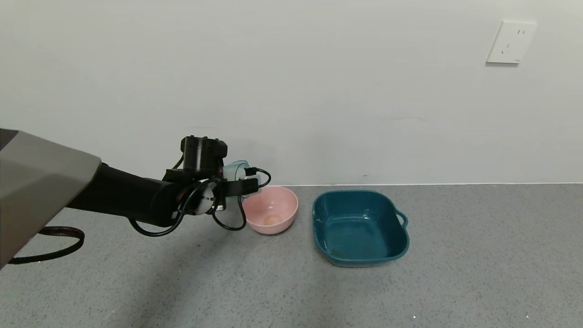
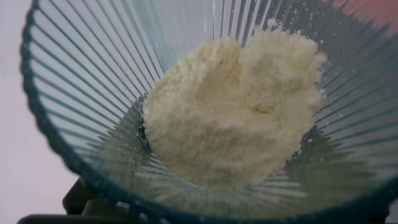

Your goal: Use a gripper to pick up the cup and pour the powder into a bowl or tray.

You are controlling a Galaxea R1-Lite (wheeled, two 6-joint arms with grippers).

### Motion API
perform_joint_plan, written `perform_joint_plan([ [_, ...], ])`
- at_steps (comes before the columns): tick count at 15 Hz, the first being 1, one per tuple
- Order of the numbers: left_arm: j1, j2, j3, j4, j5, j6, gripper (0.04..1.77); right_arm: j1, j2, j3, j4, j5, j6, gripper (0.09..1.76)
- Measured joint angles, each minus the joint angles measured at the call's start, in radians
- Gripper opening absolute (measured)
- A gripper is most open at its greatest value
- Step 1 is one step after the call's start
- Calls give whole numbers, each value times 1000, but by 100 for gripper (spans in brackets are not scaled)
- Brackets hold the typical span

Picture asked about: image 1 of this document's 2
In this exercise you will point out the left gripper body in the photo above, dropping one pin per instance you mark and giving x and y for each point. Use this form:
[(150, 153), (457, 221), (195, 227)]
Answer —
[(243, 186)]

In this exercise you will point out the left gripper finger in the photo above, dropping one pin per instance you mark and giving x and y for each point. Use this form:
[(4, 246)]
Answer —
[(252, 172), (241, 187)]

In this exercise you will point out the clear ribbed plastic cup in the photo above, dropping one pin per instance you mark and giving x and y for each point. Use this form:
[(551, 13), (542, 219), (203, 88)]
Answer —
[(234, 171)]

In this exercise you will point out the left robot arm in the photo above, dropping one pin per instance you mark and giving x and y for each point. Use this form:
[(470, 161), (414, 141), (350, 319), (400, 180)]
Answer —
[(114, 193)]

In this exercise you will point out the pink bowl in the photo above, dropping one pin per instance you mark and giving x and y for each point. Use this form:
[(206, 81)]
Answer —
[(269, 209)]

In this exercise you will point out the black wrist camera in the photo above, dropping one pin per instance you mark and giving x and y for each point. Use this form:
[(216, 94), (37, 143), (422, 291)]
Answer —
[(202, 152)]

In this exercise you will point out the white wall socket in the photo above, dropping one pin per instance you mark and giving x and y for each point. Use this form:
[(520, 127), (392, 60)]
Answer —
[(511, 43)]

